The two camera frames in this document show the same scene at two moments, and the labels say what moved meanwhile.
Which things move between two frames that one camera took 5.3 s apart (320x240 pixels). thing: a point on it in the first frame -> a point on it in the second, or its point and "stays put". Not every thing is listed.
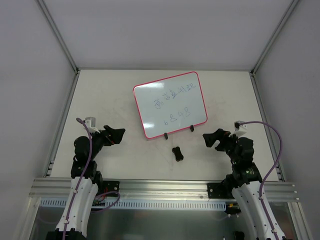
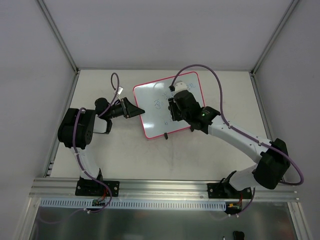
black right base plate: (219, 190) stays put
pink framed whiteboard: (170, 104) stays put
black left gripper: (107, 136) -> (125, 107)
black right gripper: (222, 139) -> (173, 109)
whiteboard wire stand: (191, 127) stays put
